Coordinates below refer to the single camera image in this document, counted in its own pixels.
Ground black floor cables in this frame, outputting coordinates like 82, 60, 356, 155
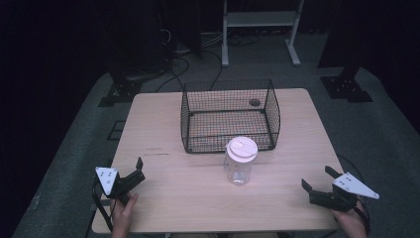
154, 28, 262, 94

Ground clear jar with white lid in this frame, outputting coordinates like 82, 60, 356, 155
223, 136, 259, 186

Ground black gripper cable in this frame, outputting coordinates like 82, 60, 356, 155
336, 154, 371, 236
91, 179, 115, 233

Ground black wire basket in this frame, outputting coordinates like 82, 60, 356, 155
179, 78, 282, 155

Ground white metal stand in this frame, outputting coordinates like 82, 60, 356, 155
221, 0, 305, 68

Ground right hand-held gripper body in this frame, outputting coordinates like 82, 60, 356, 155
308, 171, 380, 213

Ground person's left hand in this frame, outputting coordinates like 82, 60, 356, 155
110, 191, 140, 238

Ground person's right hand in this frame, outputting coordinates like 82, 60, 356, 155
332, 201, 369, 238

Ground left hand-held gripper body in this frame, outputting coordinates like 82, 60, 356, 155
94, 166, 137, 206

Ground black stand base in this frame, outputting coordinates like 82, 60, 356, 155
319, 64, 374, 104
97, 70, 144, 108

